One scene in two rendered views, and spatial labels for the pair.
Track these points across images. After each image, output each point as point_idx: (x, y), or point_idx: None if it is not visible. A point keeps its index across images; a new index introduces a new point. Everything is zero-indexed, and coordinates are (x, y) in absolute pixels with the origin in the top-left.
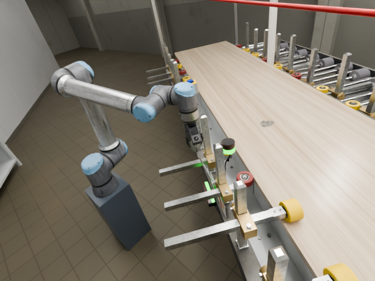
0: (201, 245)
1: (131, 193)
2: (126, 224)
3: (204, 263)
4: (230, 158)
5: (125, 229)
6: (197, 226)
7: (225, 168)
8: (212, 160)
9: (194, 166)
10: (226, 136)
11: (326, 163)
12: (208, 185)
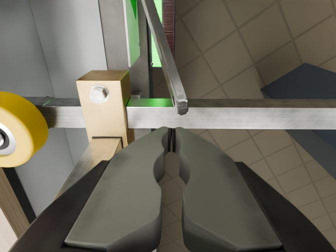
0: (190, 36)
1: (326, 134)
2: (323, 89)
3: (195, 1)
4: (24, 97)
5: (323, 82)
6: (186, 71)
7: None
8: (95, 87)
9: (190, 100)
10: (7, 205)
11: None
12: (153, 45)
